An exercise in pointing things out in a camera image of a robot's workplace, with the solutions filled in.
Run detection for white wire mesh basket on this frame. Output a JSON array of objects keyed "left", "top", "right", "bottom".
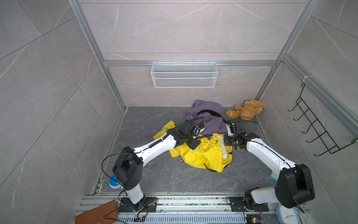
[{"left": 151, "top": 62, "right": 218, "bottom": 88}]

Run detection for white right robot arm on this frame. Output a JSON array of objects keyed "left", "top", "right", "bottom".
[{"left": 224, "top": 120, "right": 315, "bottom": 211}]

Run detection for yellow trousers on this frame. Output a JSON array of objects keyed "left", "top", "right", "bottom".
[{"left": 169, "top": 118, "right": 233, "bottom": 173}]

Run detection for brown teddy bear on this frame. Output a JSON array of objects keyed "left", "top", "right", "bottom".
[{"left": 226, "top": 100, "right": 264, "bottom": 120}]

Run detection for blue white round button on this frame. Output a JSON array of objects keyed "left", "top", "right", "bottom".
[{"left": 109, "top": 175, "right": 122, "bottom": 189}]

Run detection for purple garment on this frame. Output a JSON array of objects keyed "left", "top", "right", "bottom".
[{"left": 184, "top": 99, "right": 227, "bottom": 136}]

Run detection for small green alarm clock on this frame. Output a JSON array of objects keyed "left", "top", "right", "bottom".
[{"left": 269, "top": 171, "right": 278, "bottom": 182}]

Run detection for black wire hook rack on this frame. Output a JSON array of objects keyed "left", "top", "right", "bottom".
[{"left": 287, "top": 84, "right": 358, "bottom": 157}]

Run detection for metal base rail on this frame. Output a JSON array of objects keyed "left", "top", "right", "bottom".
[{"left": 75, "top": 192, "right": 314, "bottom": 224}]

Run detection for white analog clock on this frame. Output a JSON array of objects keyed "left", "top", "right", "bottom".
[{"left": 276, "top": 205, "right": 302, "bottom": 224}]

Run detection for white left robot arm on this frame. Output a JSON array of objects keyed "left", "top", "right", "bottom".
[{"left": 104, "top": 117, "right": 205, "bottom": 209}]

